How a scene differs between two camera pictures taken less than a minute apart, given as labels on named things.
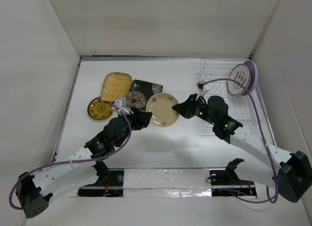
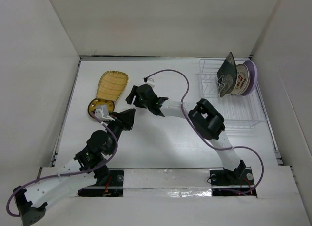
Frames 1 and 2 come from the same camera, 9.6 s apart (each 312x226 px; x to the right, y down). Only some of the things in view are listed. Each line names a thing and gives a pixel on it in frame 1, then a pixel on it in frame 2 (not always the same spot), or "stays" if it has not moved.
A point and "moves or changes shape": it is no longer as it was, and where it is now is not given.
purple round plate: x=254 y=76 stays
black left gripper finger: x=140 y=122 to x=127 y=123
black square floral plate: x=139 y=93 moves or changes shape
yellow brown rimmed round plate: x=99 y=109 stays
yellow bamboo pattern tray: x=115 y=84 moves or changes shape
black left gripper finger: x=143 y=115 to x=126 y=115
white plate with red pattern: x=241 y=73 stays
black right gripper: x=186 y=107 to x=131 y=97
